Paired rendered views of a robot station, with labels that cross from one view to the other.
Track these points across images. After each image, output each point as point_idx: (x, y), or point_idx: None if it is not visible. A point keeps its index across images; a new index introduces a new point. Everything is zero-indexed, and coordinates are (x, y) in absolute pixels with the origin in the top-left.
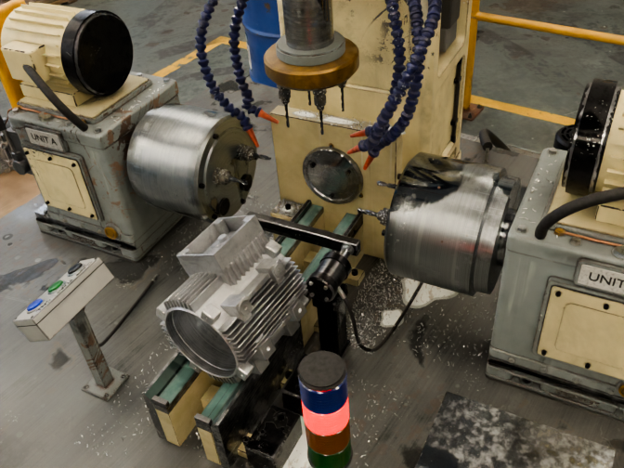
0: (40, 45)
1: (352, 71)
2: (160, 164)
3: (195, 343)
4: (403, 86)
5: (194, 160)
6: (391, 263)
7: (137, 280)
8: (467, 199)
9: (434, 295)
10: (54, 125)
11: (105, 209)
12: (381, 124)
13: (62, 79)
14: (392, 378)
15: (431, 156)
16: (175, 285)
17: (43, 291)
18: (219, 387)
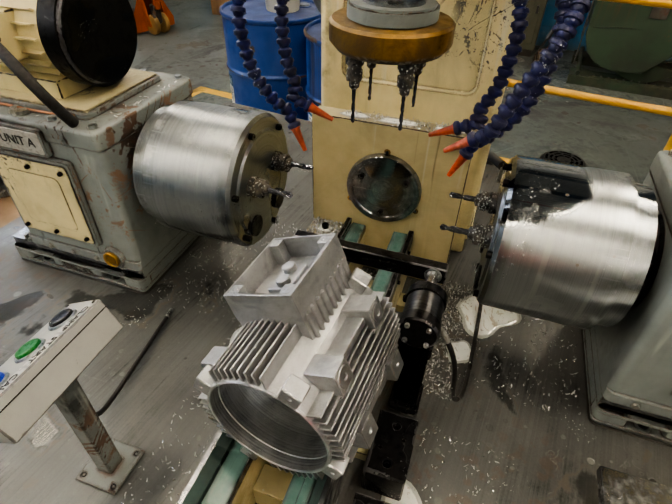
0: (6, 8)
1: (451, 43)
2: (179, 172)
3: (248, 417)
4: (561, 46)
5: (226, 165)
6: (493, 292)
7: (147, 316)
8: (609, 209)
9: (497, 322)
10: (31, 121)
11: (104, 230)
12: (513, 106)
13: (41, 60)
14: (484, 431)
15: (536, 158)
16: (195, 320)
17: (22, 334)
18: (276, 468)
